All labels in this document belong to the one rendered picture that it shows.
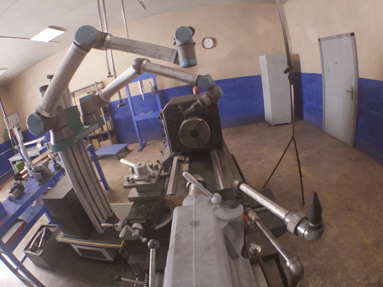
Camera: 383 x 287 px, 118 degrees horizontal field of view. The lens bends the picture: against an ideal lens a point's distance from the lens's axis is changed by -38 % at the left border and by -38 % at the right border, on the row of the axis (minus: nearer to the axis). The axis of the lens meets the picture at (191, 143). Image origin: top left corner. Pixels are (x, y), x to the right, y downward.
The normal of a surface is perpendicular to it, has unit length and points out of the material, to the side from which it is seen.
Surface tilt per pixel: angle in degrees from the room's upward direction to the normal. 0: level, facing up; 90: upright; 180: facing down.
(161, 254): 0
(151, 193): 0
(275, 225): 0
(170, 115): 90
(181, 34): 85
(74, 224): 90
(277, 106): 90
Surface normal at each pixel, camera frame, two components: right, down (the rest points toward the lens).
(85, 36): 0.18, 0.23
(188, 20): 0.00, 0.36
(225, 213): -0.18, -0.92
